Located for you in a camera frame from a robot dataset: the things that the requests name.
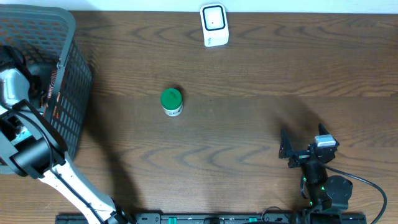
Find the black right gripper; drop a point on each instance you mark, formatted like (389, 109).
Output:
(286, 151)

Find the orange small snack box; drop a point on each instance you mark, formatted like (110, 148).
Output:
(53, 94)

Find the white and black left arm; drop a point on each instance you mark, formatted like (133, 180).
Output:
(30, 146)

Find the green lidded white jar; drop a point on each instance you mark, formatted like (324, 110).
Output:
(172, 102)

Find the grey plastic mesh basket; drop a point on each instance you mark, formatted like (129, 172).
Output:
(45, 36)

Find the black mounting rail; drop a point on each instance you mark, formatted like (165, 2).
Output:
(273, 217)

